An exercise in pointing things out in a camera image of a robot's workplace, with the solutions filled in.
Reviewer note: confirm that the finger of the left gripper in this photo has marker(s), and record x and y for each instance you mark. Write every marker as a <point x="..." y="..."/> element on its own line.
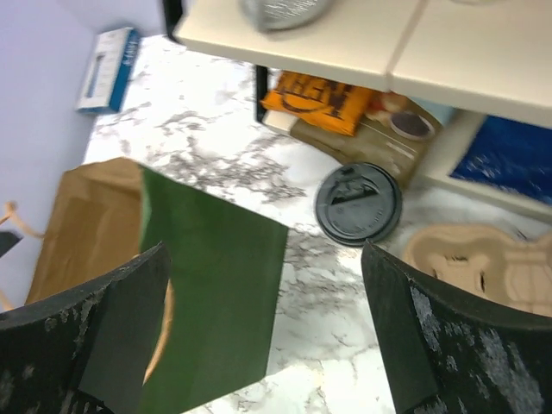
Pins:
<point x="8" y="239"/>

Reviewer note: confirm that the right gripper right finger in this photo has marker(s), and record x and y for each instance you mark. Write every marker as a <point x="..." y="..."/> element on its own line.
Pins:
<point x="448" y="351"/>

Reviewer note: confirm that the blue doritos chips bag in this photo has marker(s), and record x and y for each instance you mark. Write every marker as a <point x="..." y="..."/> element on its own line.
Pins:
<point x="511" y="156"/>

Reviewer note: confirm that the brown paper bag green side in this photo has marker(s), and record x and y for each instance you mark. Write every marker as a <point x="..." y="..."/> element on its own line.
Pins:
<point x="226" y="261"/>

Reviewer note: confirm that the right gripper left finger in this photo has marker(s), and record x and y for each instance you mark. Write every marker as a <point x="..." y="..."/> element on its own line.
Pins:
<point x="86" y="349"/>

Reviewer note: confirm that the orange kettle chips bag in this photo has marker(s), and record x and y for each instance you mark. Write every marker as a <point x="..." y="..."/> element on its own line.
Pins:
<point x="327" y="104"/>

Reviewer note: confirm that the blue razor package box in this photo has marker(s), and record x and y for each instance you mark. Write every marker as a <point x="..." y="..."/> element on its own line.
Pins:
<point x="107" y="77"/>

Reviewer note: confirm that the cream black tiered shelf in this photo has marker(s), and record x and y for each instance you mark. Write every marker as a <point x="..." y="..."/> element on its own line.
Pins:
<point x="488" y="58"/>

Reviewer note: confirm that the single black plastic lid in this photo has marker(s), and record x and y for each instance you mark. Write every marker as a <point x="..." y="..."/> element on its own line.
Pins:
<point x="358" y="203"/>

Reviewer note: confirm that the rear brown pulp cup carrier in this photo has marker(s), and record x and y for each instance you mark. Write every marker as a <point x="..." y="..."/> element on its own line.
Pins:
<point x="486" y="262"/>

